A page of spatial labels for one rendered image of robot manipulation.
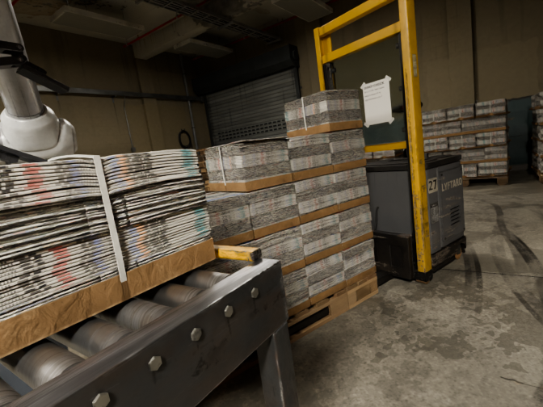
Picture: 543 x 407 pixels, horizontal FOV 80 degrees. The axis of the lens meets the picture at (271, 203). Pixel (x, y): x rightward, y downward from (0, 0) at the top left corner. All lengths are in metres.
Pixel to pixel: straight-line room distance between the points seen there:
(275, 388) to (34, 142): 1.07
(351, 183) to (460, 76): 5.86
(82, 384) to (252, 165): 1.26
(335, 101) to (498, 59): 5.99
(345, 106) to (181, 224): 1.54
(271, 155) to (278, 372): 1.12
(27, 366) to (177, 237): 0.27
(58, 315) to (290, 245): 1.29
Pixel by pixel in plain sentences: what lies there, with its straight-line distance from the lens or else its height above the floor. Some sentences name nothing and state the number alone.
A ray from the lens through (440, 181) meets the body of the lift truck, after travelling 2.52.
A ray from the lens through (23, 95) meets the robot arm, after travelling 1.28.
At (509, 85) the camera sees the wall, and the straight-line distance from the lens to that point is 7.69.
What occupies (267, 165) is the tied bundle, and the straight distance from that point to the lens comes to 1.58.
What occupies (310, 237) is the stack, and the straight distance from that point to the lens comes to 1.78.
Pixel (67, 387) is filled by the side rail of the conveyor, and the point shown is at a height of 0.80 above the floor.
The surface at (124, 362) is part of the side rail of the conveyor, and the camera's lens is 0.43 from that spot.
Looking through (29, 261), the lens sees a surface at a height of 0.91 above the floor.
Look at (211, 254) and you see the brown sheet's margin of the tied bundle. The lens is 0.66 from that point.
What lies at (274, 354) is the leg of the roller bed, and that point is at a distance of 0.65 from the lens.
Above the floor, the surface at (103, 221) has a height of 0.93.
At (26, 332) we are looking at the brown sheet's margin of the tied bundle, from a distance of 0.53.
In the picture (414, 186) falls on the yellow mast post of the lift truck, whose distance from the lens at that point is 2.22.
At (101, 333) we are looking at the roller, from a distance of 0.51.
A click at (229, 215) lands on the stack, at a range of 1.48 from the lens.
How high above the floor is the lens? 1.00
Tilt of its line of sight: 9 degrees down
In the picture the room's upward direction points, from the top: 8 degrees counter-clockwise
